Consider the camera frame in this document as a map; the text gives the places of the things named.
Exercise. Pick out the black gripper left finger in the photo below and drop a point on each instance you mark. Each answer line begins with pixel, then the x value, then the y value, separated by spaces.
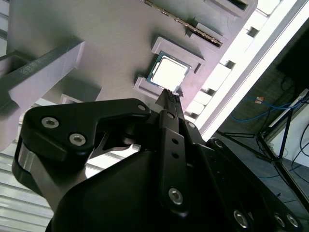
pixel 60 128

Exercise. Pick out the silver CPU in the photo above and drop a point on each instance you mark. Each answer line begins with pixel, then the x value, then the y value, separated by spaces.
pixel 169 72

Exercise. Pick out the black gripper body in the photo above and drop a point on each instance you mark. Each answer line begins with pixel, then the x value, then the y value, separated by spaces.
pixel 116 198

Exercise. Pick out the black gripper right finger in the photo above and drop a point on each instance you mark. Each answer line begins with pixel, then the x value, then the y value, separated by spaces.
pixel 241 193

